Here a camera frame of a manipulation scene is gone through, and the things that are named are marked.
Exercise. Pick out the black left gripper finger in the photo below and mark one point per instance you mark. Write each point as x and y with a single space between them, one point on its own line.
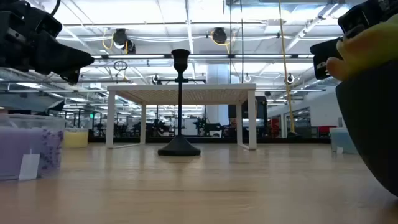
62 56
72 77

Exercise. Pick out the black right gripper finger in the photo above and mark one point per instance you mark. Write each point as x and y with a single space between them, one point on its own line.
323 54

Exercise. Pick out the blue candle jar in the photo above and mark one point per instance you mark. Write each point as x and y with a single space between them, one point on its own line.
342 138

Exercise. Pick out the purple candle jar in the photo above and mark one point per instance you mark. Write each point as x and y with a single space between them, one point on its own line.
18 146

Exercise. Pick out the black candlestick holder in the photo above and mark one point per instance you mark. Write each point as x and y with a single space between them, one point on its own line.
179 146

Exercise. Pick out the yellow candle jar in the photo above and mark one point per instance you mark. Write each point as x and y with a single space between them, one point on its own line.
76 138

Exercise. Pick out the yellow-green soft object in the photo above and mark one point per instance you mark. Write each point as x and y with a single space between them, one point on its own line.
367 49

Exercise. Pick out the dark round pot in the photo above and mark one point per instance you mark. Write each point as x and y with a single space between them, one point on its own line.
373 124

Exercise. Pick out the black cabinet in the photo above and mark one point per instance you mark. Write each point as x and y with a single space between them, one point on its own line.
261 118

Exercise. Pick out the white paper tag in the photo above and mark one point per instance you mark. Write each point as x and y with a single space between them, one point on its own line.
29 168

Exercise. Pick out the white pillar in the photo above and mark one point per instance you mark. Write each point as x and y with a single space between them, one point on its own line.
217 74

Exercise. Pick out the white perforated stand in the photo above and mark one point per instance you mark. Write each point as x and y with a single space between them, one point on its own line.
186 90

